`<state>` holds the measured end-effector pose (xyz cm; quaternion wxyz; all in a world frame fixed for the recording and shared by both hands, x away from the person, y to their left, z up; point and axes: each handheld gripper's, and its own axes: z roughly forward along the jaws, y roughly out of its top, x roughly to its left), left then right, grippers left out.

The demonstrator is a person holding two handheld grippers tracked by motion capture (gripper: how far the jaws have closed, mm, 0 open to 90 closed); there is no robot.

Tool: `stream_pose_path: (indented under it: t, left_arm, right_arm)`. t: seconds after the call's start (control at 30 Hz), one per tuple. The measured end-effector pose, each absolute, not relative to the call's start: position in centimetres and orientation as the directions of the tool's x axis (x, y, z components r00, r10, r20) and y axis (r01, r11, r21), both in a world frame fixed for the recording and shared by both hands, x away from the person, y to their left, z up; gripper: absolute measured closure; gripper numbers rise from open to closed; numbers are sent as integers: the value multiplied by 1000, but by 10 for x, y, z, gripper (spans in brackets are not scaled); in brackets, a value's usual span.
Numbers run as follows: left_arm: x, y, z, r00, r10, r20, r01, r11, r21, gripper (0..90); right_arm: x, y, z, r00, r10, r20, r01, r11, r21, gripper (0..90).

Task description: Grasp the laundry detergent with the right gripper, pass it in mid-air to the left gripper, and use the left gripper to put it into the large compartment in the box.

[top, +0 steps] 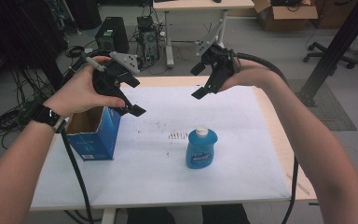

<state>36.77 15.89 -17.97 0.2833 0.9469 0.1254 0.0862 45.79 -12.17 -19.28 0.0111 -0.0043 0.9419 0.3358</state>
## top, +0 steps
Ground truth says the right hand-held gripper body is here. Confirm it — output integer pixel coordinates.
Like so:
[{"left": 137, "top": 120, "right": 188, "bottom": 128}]
[{"left": 195, "top": 21, "right": 241, "bottom": 94}]

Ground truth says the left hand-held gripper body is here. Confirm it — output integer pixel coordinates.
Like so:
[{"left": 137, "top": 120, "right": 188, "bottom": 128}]
[{"left": 85, "top": 50, "right": 142, "bottom": 108}]

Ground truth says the blue cardboard box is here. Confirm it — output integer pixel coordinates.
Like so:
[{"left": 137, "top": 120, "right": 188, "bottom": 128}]
[{"left": 64, "top": 105, "right": 122, "bottom": 161}]

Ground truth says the blue bottle with white cap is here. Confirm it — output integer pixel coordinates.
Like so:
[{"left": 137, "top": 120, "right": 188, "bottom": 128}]
[{"left": 185, "top": 124, "right": 219, "bottom": 170}]

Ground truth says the person's right hand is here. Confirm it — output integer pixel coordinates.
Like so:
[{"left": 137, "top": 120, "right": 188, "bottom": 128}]
[{"left": 218, "top": 58, "right": 282, "bottom": 93}]

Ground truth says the person's left hand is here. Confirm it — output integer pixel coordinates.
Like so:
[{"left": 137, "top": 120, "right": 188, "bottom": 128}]
[{"left": 43, "top": 55, "right": 127, "bottom": 119}]

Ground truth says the black computer tower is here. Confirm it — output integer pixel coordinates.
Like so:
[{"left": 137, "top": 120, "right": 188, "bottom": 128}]
[{"left": 94, "top": 16, "right": 131, "bottom": 54}]

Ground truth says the open computer case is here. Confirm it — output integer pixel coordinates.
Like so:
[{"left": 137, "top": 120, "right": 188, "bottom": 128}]
[{"left": 136, "top": 15, "right": 161, "bottom": 62}]

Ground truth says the beige desk with white legs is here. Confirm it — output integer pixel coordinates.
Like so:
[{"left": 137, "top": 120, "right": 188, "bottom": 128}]
[{"left": 152, "top": 0, "right": 255, "bottom": 69}]

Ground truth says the white paper sheet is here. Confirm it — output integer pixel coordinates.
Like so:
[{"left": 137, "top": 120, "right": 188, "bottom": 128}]
[{"left": 30, "top": 85, "right": 293, "bottom": 210}]

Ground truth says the black wrist watch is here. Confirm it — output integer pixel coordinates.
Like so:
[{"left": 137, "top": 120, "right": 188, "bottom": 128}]
[{"left": 32, "top": 104, "right": 68, "bottom": 133}]

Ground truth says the open brown cardboard box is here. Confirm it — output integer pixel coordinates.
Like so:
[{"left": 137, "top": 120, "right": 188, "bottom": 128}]
[{"left": 251, "top": 0, "right": 319, "bottom": 32}]

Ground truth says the black office chair base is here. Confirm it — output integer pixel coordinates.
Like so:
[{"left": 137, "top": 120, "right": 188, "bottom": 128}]
[{"left": 302, "top": 41, "right": 358, "bottom": 70}]

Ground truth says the white table leg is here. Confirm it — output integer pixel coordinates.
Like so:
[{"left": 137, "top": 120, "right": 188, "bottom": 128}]
[{"left": 101, "top": 208, "right": 117, "bottom": 224}]

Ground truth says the grey floor mat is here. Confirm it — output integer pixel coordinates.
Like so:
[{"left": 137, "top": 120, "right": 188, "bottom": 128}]
[{"left": 287, "top": 78, "right": 358, "bottom": 132}]

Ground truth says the closed brown cardboard box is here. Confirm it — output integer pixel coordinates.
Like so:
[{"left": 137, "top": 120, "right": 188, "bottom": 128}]
[{"left": 310, "top": 0, "right": 358, "bottom": 30}]

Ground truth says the person's right leg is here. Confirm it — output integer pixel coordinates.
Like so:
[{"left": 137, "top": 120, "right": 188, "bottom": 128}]
[{"left": 200, "top": 203, "right": 252, "bottom": 224}]

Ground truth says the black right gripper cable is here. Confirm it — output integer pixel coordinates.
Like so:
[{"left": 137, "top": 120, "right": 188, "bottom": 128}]
[{"left": 234, "top": 51, "right": 300, "bottom": 224}]

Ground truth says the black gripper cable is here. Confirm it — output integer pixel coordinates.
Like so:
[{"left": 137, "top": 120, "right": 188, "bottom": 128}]
[
  {"left": 234, "top": 51, "right": 300, "bottom": 224},
  {"left": 60, "top": 119, "right": 95, "bottom": 224}
]

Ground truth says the coiled black cable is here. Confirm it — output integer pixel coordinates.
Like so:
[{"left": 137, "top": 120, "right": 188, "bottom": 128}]
[{"left": 64, "top": 45, "right": 86, "bottom": 59}]

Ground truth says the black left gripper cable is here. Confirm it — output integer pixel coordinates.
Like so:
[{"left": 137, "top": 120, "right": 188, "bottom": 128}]
[{"left": 60, "top": 119, "right": 95, "bottom": 224}]

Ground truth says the bundle of black floor cables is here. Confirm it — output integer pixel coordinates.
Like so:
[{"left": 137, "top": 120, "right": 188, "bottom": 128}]
[{"left": 0, "top": 66, "right": 60, "bottom": 150}]

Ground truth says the black metal stand post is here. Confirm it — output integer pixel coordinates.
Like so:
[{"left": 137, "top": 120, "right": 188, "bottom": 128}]
[{"left": 296, "top": 0, "right": 358, "bottom": 108}]

